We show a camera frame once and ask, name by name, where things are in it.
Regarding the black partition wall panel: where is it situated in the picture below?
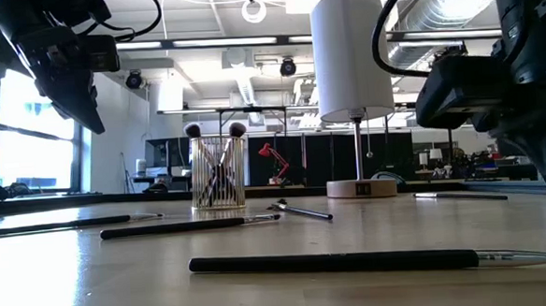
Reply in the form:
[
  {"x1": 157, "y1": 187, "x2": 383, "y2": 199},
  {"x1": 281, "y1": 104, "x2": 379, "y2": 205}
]
[{"x1": 246, "y1": 127, "x2": 416, "y2": 190}]

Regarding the red desk lamp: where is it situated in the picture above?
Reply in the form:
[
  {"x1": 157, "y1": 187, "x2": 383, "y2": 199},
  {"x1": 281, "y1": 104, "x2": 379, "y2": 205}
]
[{"x1": 256, "y1": 141, "x2": 292, "y2": 186}]

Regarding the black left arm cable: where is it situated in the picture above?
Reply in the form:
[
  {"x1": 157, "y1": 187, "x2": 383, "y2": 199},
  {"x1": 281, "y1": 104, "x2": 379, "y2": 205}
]
[{"x1": 77, "y1": 0, "x2": 164, "y2": 45}]

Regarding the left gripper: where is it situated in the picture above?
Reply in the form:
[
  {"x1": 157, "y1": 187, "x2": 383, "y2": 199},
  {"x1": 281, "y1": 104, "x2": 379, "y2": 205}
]
[{"x1": 13, "y1": 28, "x2": 107, "y2": 139}]

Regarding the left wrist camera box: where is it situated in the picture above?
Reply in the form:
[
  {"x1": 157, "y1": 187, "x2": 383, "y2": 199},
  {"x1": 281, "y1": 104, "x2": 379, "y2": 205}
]
[{"x1": 81, "y1": 33, "x2": 121, "y2": 74}]

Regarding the white cable coil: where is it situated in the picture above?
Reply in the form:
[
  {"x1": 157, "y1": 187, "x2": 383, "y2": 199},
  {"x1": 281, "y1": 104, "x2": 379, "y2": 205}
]
[{"x1": 239, "y1": 0, "x2": 269, "y2": 25}]

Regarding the thin black makeup brush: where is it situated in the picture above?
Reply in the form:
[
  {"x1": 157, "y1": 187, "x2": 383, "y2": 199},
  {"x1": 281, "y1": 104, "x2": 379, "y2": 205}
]
[
  {"x1": 187, "y1": 238, "x2": 546, "y2": 285},
  {"x1": 412, "y1": 187, "x2": 510, "y2": 207}
]

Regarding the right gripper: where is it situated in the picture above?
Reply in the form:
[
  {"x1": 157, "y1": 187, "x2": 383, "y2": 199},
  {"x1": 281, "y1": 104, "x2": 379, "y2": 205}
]
[{"x1": 466, "y1": 0, "x2": 546, "y2": 230}]

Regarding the blue metal rail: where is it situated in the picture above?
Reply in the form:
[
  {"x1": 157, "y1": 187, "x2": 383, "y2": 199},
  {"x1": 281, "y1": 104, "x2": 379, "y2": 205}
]
[{"x1": 461, "y1": 178, "x2": 546, "y2": 199}]

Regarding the gold wire basket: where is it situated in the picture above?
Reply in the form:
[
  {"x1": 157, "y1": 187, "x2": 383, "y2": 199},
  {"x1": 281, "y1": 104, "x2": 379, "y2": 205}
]
[{"x1": 187, "y1": 134, "x2": 249, "y2": 212}]

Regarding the black fan makeup brush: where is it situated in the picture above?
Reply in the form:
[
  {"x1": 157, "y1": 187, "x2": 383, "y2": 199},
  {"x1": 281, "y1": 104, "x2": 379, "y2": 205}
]
[{"x1": 266, "y1": 195, "x2": 335, "y2": 226}]

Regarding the white shade wooden base lamp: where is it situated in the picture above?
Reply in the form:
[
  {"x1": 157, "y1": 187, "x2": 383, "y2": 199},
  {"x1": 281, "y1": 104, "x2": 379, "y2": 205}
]
[{"x1": 309, "y1": 0, "x2": 401, "y2": 202}]

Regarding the black aluminium table frame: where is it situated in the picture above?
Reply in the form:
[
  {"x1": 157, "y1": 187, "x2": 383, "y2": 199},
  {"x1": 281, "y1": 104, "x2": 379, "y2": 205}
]
[{"x1": 0, "y1": 168, "x2": 546, "y2": 216}]

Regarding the black computer monitor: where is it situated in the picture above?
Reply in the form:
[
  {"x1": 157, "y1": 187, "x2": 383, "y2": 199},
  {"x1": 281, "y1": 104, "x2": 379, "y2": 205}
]
[{"x1": 143, "y1": 137, "x2": 193, "y2": 170}]

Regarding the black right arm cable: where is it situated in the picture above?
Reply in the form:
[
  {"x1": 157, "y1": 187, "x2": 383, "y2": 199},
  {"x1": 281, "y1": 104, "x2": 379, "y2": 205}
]
[{"x1": 369, "y1": 0, "x2": 432, "y2": 81}]

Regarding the overhead beam with light strips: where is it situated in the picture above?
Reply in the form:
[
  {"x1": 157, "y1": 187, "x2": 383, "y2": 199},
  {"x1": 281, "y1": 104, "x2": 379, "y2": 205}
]
[{"x1": 103, "y1": 21, "x2": 502, "y2": 59}]

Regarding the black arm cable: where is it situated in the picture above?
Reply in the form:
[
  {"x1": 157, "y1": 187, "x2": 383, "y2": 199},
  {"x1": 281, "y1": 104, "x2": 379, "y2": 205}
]
[
  {"x1": 369, "y1": 0, "x2": 432, "y2": 81},
  {"x1": 77, "y1": 0, "x2": 164, "y2": 45}
]

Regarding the black makeup brush silver ferrule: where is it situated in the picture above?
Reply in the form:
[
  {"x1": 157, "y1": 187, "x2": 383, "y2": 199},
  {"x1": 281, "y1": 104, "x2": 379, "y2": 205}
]
[
  {"x1": 99, "y1": 212, "x2": 282, "y2": 241},
  {"x1": 0, "y1": 211, "x2": 165, "y2": 239}
]

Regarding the black curved chair back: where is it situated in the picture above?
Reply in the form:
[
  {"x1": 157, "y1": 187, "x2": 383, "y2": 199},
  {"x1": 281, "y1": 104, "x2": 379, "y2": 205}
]
[{"x1": 370, "y1": 168, "x2": 407, "y2": 187}]

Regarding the silver ventilation duct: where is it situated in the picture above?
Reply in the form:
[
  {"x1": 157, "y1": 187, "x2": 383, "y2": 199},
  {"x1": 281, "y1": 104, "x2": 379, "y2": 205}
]
[{"x1": 386, "y1": 0, "x2": 503, "y2": 71}]

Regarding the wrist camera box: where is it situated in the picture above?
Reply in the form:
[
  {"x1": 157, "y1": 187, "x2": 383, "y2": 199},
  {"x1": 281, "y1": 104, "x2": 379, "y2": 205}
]
[
  {"x1": 81, "y1": 33, "x2": 121, "y2": 74},
  {"x1": 412, "y1": 53, "x2": 511, "y2": 132}
]

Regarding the black ceiling spotlight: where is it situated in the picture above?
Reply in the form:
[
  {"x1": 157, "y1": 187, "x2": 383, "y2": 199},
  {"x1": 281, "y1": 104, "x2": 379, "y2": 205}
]
[
  {"x1": 279, "y1": 56, "x2": 298, "y2": 78},
  {"x1": 124, "y1": 69, "x2": 144, "y2": 91}
]

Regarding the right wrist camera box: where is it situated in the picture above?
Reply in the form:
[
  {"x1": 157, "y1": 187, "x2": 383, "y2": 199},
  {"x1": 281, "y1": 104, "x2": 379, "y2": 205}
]
[{"x1": 412, "y1": 53, "x2": 511, "y2": 132}]

